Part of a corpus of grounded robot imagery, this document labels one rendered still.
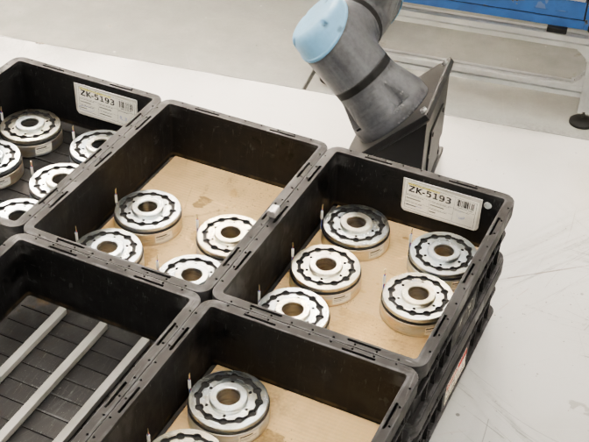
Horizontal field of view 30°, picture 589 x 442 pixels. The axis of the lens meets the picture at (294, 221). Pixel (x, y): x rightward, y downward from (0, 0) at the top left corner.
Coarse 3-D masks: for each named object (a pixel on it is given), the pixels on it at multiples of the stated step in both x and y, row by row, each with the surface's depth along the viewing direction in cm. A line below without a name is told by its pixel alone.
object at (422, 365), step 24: (312, 168) 166; (408, 168) 167; (480, 192) 162; (504, 216) 158; (264, 240) 152; (240, 264) 150; (480, 264) 149; (216, 288) 144; (456, 288) 145; (264, 312) 140; (456, 312) 142; (336, 336) 137; (432, 336) 138; (408, 360) 134; (432, 360) 137
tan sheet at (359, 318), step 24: (312, 240) 168; (408, 240) 169; (360, 264) 164; (384, 264) 164; (360, 288) 160; (336, 312) 156; (360, 312) 156; (360, 336) 152; (384, 336) 152; (408, 336) 152
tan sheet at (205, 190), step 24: (168, 168) 182; (192, 168) 183; (216, 168) 183; (168, 192) 177; (192, 192) 177; (216, 192) 178; (240, 192) 178; (264, 192) 178; (192, 216) 172; (216, 216) 173; (192, 240) 168
